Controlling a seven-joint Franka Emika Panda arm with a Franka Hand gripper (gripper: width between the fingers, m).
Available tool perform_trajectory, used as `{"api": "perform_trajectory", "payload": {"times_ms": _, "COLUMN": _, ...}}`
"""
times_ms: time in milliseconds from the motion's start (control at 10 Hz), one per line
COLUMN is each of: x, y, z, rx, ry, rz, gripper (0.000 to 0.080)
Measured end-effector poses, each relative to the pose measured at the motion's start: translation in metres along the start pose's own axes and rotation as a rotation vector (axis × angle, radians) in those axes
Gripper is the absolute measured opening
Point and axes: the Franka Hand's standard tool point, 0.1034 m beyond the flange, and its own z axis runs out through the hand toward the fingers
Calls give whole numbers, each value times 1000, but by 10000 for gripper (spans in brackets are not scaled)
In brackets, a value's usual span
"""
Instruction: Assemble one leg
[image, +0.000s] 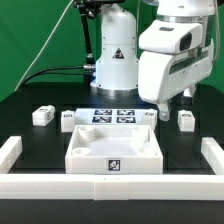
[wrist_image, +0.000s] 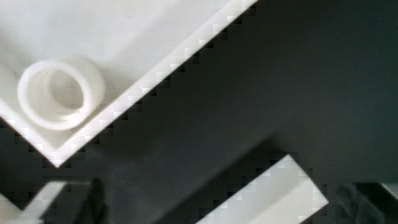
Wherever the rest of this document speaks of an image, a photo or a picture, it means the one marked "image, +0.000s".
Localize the white square tabletop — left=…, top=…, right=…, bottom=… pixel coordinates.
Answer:
left=65, top=124, right=163, bottom=175

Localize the white marker tag sheet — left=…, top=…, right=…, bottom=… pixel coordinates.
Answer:
left=75, top=108, right=144, bottom=125

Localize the black cable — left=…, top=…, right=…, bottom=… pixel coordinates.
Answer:
left=23, top=64, right=98, bottom=86

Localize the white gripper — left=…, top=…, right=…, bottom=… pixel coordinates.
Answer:
left=138, top=20, right=214, bottom=121

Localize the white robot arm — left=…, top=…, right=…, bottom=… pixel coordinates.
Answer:
left=91, top=0, right=220, bottom=121

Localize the white U-shaped fence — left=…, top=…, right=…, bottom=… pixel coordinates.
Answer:
left=0, top=136, right=224, bottom=201

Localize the black camera stand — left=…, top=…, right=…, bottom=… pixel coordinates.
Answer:
left=72, top=0, right=126, bottom=66

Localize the white cable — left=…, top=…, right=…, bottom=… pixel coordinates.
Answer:
left=14, top=0, right=75, bottom=92

